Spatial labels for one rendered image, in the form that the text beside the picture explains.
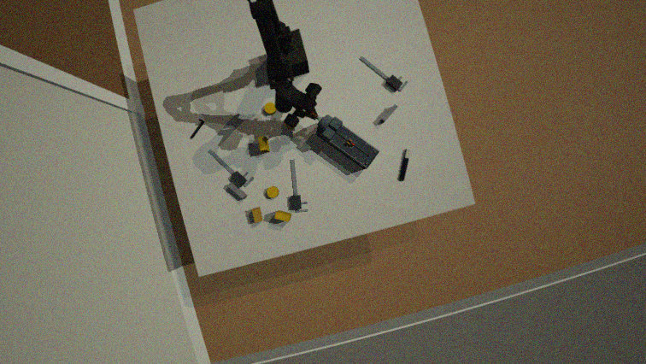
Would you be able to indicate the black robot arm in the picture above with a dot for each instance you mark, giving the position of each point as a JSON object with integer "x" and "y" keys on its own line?
{"x": 276, "y": 38}

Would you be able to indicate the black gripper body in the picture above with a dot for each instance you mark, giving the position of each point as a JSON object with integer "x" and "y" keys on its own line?
{"x": 291, "y": 119}

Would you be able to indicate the yellow short cylinder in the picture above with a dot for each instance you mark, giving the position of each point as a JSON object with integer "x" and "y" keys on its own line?
{"x": 272, "y": 191}

